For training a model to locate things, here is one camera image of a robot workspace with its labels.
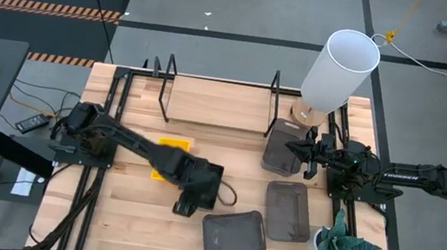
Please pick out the yellow sponge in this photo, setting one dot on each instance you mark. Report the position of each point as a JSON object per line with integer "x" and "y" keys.
{"x": 156, "y": 175}

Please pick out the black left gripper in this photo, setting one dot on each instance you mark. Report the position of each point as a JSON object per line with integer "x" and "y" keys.
{"x": 192, "y": 173}

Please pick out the yellow slotted plastic basket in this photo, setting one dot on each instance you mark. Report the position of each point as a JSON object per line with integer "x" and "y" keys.
{"x": 175, "y": 143}

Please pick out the green plant white pot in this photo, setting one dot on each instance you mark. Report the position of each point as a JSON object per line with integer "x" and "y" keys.
{"x": 342, "y": 244}

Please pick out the black slotted plastic basket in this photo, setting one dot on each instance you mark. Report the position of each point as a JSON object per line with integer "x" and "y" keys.
{"x": 215, "y": 185}
{"x": 214, "y": 205}

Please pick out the white shade table lamp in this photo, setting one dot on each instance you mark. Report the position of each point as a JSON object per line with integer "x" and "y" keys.
{"x": 338, "y": 71}

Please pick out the black power adapter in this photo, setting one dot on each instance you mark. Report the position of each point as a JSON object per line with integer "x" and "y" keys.
{"x": 33, "y": 123}

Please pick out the black aluminium rig frame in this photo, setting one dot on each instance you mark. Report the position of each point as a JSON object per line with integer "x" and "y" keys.
{"x": 122, "y": 72}

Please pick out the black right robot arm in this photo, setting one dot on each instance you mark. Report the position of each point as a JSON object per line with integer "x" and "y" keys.
{"x": 413, "y": 177}

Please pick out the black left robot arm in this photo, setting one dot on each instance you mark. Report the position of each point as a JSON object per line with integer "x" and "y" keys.
{"x": 129, "y": 140}

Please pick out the translucent grey plastic basket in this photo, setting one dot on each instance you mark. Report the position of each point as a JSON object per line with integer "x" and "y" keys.
{"x": 234, "y": 234}
{"x": 288, "y": 210}
{"x": 274, "y": 150}

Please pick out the wooden shelf black frame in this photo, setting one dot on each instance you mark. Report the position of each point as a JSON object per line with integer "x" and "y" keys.
{"x": 218, "y": 103}

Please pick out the white paper sheet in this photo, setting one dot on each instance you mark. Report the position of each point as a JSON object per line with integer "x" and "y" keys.
{"x": 24, "y": 182}

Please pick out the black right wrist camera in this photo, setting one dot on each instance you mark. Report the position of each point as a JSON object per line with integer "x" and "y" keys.
{"x": 327, "y": 145}

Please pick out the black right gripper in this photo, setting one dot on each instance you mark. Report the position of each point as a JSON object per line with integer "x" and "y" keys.
{"x": 325, "y": 163}

